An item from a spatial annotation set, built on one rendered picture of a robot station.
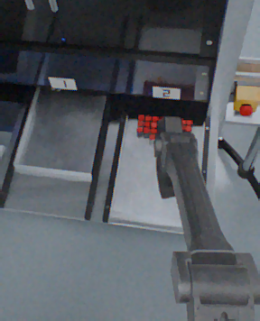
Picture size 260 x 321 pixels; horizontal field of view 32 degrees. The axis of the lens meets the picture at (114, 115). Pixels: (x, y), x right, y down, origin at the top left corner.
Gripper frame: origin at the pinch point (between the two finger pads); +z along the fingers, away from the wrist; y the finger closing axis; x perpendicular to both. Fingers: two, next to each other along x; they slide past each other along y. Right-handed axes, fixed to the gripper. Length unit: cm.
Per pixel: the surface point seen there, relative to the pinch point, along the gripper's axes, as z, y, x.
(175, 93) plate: 10.5, 35.7, -6.9
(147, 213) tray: 25.2, 3.0, 6.3
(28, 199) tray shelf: 25, 12, 44
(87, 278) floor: 113, 4, 38
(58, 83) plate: 11, 45, 30
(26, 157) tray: 25, 26, 44
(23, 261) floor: 113, 14, 69
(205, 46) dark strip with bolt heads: -13.1, 34.1, -14.0
